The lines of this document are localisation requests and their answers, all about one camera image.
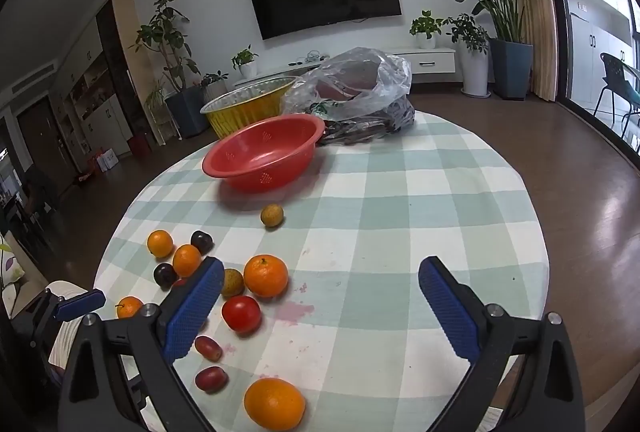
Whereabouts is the small orange table edge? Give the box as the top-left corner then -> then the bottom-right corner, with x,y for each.
115,296 -> 143,319

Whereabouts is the red grape tomato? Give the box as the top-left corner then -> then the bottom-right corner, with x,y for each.
194,366 -> 229,394
194,334 -> 224,363

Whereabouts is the dark plum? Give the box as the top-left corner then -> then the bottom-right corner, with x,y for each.
190,231 -> 215,257
153,262 -> 179,291

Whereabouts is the small orange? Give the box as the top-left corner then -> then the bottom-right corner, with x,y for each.
146,230 -> 175,259
172,244 -> 202,278

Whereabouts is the brown longan fruit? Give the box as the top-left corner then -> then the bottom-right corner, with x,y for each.
260,204 -> 284,229
220,269 -> 245,299

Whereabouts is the large mandarin orange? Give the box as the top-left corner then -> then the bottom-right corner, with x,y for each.
243,255 -> 288,298

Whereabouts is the big orange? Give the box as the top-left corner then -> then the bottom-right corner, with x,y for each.
243,378 -> 306,431

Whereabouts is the green checkered tablecloth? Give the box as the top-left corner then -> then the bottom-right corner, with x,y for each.
94,113 -> 549,431

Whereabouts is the red box on floor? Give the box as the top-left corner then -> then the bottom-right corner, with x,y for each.
127,133 -> 152,159

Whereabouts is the wooden shelving cabinet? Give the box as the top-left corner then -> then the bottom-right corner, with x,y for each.
49,21 -> 132,171

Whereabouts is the red plastic colander bowl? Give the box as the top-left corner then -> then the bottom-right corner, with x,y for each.
202,114 -> 326,193

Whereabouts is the tall leafy plant blue pot left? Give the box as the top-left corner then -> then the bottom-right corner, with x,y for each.
130,0 -> 207,139

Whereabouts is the small plant grey pot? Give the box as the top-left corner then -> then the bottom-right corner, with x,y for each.
200,70 -> 229,102

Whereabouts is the yellow foil tray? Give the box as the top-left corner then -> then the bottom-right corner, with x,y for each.
200,76 -> 296,139

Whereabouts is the clear plastic bag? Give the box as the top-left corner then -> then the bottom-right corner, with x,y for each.
281,48 -> 416,145

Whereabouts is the tall plant blue pot right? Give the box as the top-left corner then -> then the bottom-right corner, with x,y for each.
418,0 -> 548,101

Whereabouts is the white tv stand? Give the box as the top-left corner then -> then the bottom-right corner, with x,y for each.
233,46 -> 458,88

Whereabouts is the teal balcony chair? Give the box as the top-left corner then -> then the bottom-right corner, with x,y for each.
593,52 -> 640,137

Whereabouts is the plant in white tall pot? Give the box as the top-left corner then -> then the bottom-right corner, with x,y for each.
444,13 -> 490,99

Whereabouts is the small plant white pot left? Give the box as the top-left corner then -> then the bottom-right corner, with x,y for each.
231,44 -> 258,79

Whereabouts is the small plant on tv stand right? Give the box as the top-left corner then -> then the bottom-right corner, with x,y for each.
409,10 -> 445,50

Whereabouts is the beige curtain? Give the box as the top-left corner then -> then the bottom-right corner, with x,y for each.
521,0 -> 559,102

